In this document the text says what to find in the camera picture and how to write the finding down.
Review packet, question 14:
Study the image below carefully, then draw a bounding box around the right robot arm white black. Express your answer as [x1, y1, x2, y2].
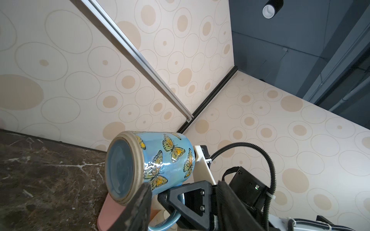
[249, 135, 370, 231]

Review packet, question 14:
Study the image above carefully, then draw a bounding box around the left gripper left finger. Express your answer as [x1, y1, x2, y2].
[109, 182, 152, 231]

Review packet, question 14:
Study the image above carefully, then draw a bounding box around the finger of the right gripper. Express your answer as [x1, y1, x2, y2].
[158, 181, 217, 230]

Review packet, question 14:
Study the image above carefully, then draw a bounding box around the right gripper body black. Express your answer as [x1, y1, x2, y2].
[213, 167, 269, 219]

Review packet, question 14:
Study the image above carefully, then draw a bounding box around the blue butterfly mug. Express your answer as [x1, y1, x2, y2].
[105, 131, 195, 231]

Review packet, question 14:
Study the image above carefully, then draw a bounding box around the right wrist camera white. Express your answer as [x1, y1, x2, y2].
[192, 145, 216, 185]

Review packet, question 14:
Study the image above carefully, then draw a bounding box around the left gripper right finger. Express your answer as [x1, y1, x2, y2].
[216, 181, 263, 231]

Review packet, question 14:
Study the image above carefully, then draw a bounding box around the left aluminium crossbar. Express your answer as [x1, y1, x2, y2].
[82, 1, 193, 122]

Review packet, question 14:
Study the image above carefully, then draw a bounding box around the pink plastic tray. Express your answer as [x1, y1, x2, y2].
[97, 192, 162, 231]

